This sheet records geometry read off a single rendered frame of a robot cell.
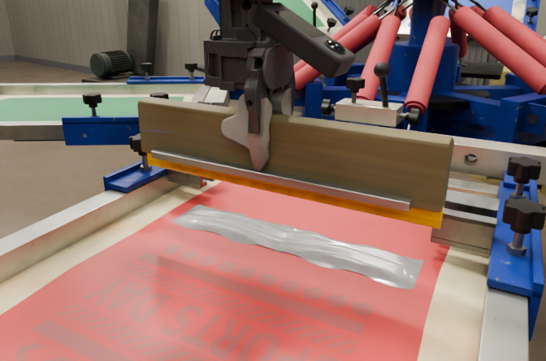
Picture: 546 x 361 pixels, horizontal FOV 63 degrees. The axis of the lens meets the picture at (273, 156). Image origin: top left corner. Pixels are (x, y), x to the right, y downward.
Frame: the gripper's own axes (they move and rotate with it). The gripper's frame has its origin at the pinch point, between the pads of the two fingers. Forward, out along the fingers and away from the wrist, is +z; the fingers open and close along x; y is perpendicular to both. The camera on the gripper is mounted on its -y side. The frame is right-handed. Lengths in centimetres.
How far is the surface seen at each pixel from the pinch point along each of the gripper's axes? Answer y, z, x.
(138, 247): 16.7, 13.7, 7.4
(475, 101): -17, 7, -83
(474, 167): -21.4, 8.7, -32.9
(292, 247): -2.1, 13.3, -1.9
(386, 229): -11.7, 13.6, -13.4
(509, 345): -27.8, 10.0, 8.7
